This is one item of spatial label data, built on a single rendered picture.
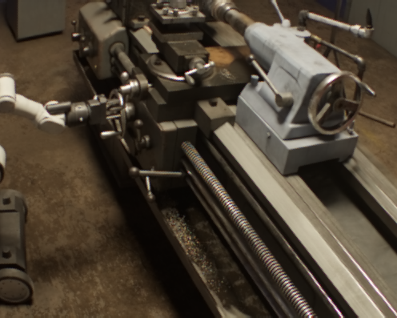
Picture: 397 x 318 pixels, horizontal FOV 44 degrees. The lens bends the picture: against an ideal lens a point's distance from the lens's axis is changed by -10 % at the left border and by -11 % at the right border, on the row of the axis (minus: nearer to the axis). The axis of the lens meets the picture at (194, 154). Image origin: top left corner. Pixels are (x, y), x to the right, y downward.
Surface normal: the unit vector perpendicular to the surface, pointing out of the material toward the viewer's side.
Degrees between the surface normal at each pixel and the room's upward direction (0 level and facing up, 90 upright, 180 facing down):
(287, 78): 76
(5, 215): 0
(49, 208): 0
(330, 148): 90
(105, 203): 0
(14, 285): 90
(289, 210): 36
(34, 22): 90
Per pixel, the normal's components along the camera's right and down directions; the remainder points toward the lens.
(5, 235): 0.11, -0.81
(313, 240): -0.44, -0.57
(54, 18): 0.50, 0.54
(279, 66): -0.86, -0.04
